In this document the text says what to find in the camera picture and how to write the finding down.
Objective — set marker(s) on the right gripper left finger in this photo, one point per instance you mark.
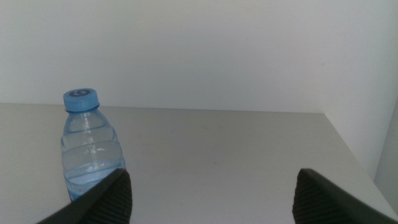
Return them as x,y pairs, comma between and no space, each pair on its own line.
105,202

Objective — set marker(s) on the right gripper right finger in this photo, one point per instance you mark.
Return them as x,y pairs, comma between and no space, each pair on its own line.
320,202

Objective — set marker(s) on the clear water bottle blue cap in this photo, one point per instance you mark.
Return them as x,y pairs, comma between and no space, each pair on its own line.
90,140

